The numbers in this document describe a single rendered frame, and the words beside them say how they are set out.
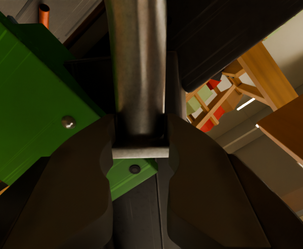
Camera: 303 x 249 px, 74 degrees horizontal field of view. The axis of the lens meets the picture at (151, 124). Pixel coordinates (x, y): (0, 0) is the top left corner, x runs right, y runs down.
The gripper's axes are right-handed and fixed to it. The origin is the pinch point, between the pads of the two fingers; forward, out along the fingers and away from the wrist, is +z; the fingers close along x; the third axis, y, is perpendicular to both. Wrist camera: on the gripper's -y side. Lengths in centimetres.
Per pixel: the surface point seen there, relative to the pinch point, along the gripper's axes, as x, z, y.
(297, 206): 173, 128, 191
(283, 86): 56, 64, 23
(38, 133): -8.0, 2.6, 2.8
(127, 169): -1.3, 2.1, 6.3
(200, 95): 97, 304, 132
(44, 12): -22.2, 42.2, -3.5
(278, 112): 41, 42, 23
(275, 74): 53, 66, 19
